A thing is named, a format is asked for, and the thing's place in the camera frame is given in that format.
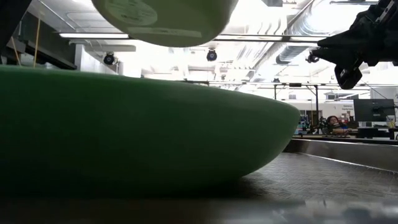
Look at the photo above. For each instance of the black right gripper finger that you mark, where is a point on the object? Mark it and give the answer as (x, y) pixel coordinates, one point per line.
(339, 56)
(342, 40)

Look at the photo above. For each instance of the grey-beige bowl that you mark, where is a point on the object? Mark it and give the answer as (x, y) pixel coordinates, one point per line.
(174, 25)

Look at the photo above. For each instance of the green plate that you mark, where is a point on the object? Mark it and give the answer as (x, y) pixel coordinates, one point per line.
(140, 133)

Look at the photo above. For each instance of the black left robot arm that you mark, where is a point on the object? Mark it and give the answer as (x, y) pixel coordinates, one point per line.
(9, 18)

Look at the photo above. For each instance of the dark brown plastic tray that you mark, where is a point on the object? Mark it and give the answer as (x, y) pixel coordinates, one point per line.
(326, 180)

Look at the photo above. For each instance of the black ceiling spotlight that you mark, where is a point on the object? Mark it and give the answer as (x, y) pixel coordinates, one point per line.
(311, 57)
(211, 55)
(109, 58)

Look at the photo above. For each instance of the black overhead crossbeam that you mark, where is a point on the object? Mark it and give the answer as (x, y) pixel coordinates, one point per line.
(298, 38)

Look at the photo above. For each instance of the black computer monitor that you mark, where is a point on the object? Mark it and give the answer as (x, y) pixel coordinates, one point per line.
(373, 109)

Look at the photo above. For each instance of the person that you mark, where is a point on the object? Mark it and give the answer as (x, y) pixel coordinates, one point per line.
(335, 124)

